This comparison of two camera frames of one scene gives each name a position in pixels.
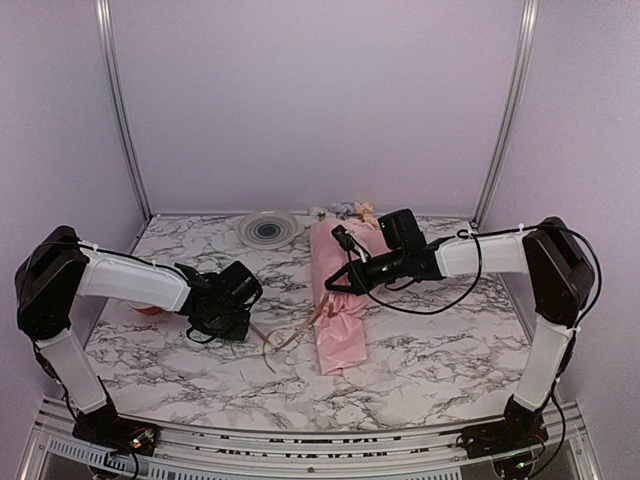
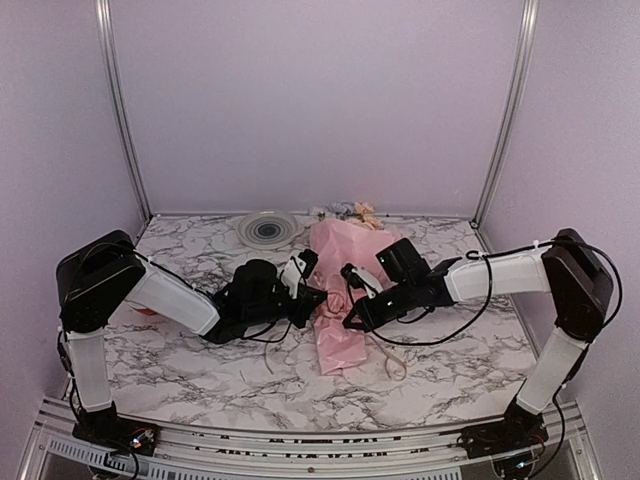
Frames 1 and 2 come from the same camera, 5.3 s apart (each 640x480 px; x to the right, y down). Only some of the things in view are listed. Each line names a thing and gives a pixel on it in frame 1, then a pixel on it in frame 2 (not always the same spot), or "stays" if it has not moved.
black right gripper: x=353 y=288 to x=360 y=325
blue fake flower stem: x=341 y=209 stays
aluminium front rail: x=55 y=450 stays
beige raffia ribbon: x=267 y=345 to x=375 y=343
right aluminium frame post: x=514 y=114 stays
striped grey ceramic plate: x=268 y=229 stays
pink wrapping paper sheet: x=340 y=314 stays
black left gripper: x=239 y=333 to x=307 y=302
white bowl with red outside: x=145 y=308 stays
